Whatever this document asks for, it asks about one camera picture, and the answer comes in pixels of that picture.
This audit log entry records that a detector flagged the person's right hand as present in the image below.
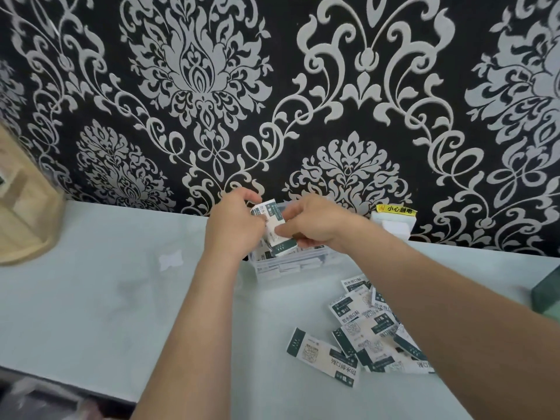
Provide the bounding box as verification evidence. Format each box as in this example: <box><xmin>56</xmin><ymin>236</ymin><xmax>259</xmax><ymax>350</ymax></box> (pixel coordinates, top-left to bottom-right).
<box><xmin>274</xmin><ymin>194</ymin><xmax>373</xmax><ymax>255</ymax></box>

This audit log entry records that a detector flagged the white wall socket yellow label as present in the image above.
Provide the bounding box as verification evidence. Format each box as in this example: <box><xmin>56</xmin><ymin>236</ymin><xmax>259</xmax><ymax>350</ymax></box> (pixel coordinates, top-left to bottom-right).
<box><xmin>370</xmin><ymin>204</ymin><xmax>417</xmax><ymax>240</ymax></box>

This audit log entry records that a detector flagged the green white cardboard carton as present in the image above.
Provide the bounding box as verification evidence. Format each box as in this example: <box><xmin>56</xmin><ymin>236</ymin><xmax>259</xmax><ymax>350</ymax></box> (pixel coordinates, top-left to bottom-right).
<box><xmin>531</xmin><ymin>264</ymin><xmax>560</xmax><ymax>322</ymax></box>

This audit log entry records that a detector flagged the person's left hand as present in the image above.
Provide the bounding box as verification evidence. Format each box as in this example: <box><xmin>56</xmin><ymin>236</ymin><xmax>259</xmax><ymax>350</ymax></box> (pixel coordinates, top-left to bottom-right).
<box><xmin>203</xmin><ymin>187</ymin><xmax>268</xmax><ymax>262</ymax></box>

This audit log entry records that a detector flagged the crumpled plastic bag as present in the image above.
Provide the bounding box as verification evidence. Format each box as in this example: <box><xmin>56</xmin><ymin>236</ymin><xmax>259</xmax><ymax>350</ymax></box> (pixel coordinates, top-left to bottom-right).
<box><xmin>0</xmin><ymin>376</ymin><xmax>132</xmax><ymax>420</ymax></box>

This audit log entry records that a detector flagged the small white green packet bundle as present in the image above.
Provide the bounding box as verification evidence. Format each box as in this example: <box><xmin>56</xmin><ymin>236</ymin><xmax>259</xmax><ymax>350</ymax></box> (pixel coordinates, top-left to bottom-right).
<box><xmin>250</xmin><ymin>198</ymin><xmax>300</xmax><ymax>258</ymax></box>

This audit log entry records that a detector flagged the person's left forearm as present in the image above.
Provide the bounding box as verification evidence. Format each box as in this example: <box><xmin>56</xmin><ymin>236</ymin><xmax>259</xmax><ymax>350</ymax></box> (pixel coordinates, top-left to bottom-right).
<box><xmin>131</xmin><ymin>251</ymin><xmax>244</xmax><ymax>420</ymax></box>

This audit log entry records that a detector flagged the pile of white green packets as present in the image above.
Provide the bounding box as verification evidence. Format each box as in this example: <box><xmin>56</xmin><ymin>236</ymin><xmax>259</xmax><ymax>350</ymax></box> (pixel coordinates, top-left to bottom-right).
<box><xmin>286</xmin><ymin>274</ymin><xmax>436</xmax><ymax>388</ymax></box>

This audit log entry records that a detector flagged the person's right forearm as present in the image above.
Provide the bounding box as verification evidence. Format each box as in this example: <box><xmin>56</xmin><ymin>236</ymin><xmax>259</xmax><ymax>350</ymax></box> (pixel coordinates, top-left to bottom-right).
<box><xmin>343</xmin><ymin>220</ymin><xmax>560</xmax><ymax>420</ymax></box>

